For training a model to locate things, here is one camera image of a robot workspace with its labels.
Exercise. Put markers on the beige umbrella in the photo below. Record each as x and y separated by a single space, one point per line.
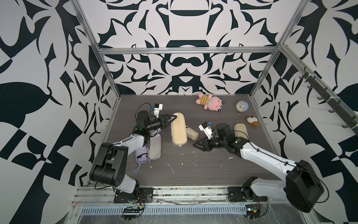
192 134

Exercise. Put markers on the wall hook rack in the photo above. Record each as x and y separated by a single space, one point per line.
336 103

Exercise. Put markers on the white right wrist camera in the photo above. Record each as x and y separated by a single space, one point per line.
207 128

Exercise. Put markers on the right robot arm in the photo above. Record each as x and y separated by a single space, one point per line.
297 181

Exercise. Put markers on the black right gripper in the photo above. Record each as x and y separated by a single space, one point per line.
209 143

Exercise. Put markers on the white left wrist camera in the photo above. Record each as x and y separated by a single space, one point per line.
156 109

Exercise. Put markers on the blue alarm clock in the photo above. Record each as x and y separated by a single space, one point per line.
241 107

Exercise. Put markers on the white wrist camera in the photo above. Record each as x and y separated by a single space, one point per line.
156 109
207 128

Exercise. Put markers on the brown white plush toy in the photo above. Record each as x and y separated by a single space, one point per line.
252 121

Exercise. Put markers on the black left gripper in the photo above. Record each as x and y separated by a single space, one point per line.
163 121

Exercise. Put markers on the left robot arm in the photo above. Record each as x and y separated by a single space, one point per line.
109 166

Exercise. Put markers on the pink plush toy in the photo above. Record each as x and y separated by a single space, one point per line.
210 102

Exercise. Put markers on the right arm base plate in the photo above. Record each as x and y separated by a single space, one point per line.
243 194

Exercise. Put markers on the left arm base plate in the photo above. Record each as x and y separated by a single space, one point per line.
140 195

